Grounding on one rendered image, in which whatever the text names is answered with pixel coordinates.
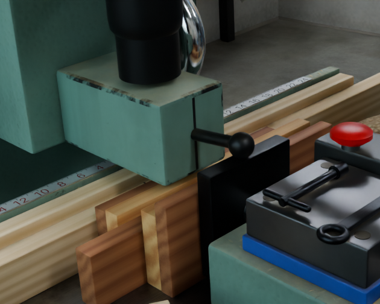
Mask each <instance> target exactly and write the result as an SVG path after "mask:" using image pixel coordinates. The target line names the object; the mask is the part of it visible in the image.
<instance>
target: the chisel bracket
mask: <svg viewBox="0 0 380 304"><path fill-rule="evenodd" d="M56 75H57V83H58V89H59V97H60V105H61V111H62V119H63V128H64V133H65V141H66V142H68V143H70V144H72V145H75V146H76V147H79V148H81V149H83V150H86V151H88V152H90V153H92V154H94V155H96V156H99V157H101V158H103V159H105V160H108V161H110V162H112V163H115V164H117V165H119V166H121V167H123V168H125V169H128V170H130V171H132V172H134V173H136V174H139V175H141V176H143V177H145V178H148V179H150V180H152V181H154V182H156V183H159V184H161V185H163V186H167V185H170V184H172V183H174V182H176V181H178V180H180V179H182V178H185V177H187V176H189V175H191V174H193V173H195V172H197V171H199V170H201V169H203V168H205V167H207V166H209V165H211V164H213V163H216V162H218V161H220V160H222V159H223V158H224V157H225V147H220V146H217V145H212V144H207V143H204V142H199V141H194V140H192V139H191V132H192V131H193V129H195V128H199V129H202V130H208V131H213V132H217V133H222V134H224V116H223V85H222V84H221V82H220V81H217V80H213V79H210V78H206V77H202V76H200V75H196V74H192V73H189V72H186V71H182V70H181V74H180V75H179V76H178V77H177V78H175V79H173V80H170V81H167V82H164V83H157V84H131V83H126V82H124V81H122V80H121V79H120V78H119V72H118V61H117V54H116V51H115V52H111V53H108V54H105V55H102V56H99V57H95V58H93V59H90V60H86V61H83V62H80V63H76V64H74V65H70V66H67V67H64V68H61V69H59V70H58V71H57V74H56Z"/></svg>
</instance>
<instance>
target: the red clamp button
mask: <svg viewBox="0 0 380 304"><path fill-rule="evenodd" d="M330 138H331V139H332V140H333V141H335V142H337V143H338V144H340V145H343V146H346V147H359V146H362V145H364V144H365V143H368V142H370V141H371V140H372V139H373V130H372V129H371V128H370V127H368V126H366V125H365V124H362V123H359V122H342V123H339V124H337V125H335V126H334V127H332V128H331V129H330Z"/></svg>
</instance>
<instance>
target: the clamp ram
mask: <svg viewBox="0 0 380 304"><path fill-rule="evenodd" d="M289 175H290V140H289V139H288V138H285V137H283V136H279V135H274V136H272V137H270V138H268V139H266V140H264V141H262V142H260V143H258V144H256V145H255V149H254V151H253V152H252V154H251V155H250V156H249V157H246V158H243V159H239V158H237V157H235V156H231V157H228V158H227V159H224V160H222V161H221V162H218V163H216V164H215V165H212V166H210V167H208V168H206V169H204V170H202V171H200V172H198V173H197V185H198V206H199V217H200V238H201V260H202V271H203V275H204V276H206V277H208V278H209V279H210V274H209V251H208V247H209V244H210V243H212V242H213V241H215V240H217V239H218V238H221V237H222V236H224V235H225V234H227V233H229V232H231V231H233V230H234V229H236V228H238V227H239V226H242V225H243V224H245V223H246V200H247V199H248V198H249V197H251V196H253V195H255V194H257V193H258V192H260V191H262V190H263V189H265V188H267V187H269V186H271V185H273V184H275V183H277V182H279V181H280V180H282V179H284V178H286V177H288V176H289Z"/></svg>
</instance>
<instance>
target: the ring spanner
mask: <svg viewBox="0 0 380 304"><path fill-rule="evenodd" d="M378 212H380V196H379V197H378V198H376V199H374V200H373V201H371V202H370V203H368V204H367V205H365V206H364V207H362V208H361V209H359V210H357V211H356V212H354V213H353V214H351V215H349V216H348V217H346V218H345V219H343V220H342V221H340V222H339V223H328V224H324V225H322V226H320V227H319V228H318V229H317V231H316V234H317V238H318V239H319V240H320V241H321V242H323V243H326V244H332V245H338V244H343V243H345V242H346V241H347V240H348V239H349V238H350V231H351V230H353V229H354V228H356V227H358V226H359V225H360V224H362V223H363V222H365V221H367V220H368V219H369V218H371V217H372V216H374V215H376V214H377V213H378ZM326 232H338V233H340V234H341V235H339V236H329V235H326V234H325V233H326Z"/></svg>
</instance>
